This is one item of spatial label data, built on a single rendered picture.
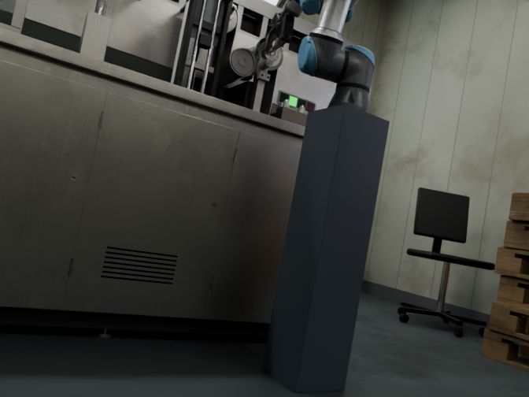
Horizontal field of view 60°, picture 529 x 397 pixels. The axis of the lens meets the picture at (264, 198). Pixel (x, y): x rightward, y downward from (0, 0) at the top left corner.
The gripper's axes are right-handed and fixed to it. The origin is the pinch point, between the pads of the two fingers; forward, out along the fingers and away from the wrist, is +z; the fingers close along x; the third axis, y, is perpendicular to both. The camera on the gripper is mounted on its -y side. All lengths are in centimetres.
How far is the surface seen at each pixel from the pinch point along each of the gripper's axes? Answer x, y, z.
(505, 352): -151, -114, 48
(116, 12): 61, 27, 25
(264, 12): -12, 50, 7
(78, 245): 66, -87, 43
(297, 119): -21.1, -19.6, 16.5
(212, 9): 31.8, -0.7, -6.9
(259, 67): 3.3, -6.5, 6.1
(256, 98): 2.5, -17.8, 14.2
